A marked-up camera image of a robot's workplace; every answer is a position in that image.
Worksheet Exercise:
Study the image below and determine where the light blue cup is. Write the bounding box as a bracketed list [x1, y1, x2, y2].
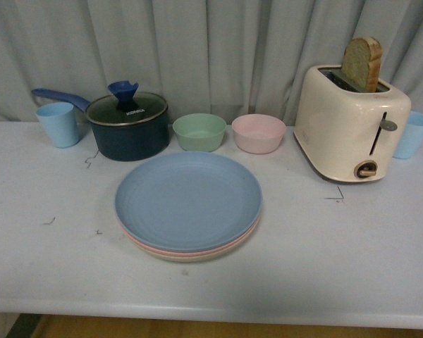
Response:
[393, 111, 423, 159]
[36, 102, 80, 149]

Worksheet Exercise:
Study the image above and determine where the cream toaster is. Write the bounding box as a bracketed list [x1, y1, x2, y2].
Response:
[294, 65, 411, 182]

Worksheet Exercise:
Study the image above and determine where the cream plate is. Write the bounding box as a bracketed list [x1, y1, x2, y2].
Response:
[123, 223, 257, 263]

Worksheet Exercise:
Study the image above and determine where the bread slice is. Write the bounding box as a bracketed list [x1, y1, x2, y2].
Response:
[341, 37, 383, 92]

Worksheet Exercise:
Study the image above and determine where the grey-green curtain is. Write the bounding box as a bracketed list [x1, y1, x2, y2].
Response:
[0, 1, 423, 125]

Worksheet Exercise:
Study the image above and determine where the green bowl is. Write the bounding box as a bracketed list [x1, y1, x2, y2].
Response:
[173, 113, 226, 152]

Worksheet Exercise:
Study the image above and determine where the pink bowl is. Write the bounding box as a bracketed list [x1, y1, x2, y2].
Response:
[231, 114, 286, 154]

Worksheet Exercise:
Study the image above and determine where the light blue cup left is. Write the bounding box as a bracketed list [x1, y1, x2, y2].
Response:
[36, 102, 80, 149]

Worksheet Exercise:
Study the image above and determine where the blue plate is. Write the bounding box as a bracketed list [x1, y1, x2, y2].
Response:
[115, 151, 262, 252]

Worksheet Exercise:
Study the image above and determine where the pink plate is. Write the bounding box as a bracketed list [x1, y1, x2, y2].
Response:
[121, 216, 260, 261]

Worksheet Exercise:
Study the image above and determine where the dark blue saucepan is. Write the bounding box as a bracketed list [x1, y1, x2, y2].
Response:
[32, 89, 170, 161]

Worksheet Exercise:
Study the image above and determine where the glass pot lid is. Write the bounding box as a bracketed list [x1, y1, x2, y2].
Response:
[85, 80, 168, 126]

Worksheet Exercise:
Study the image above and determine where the light blue cup right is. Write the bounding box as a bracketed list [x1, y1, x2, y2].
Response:
[393, 111, 423, 159]

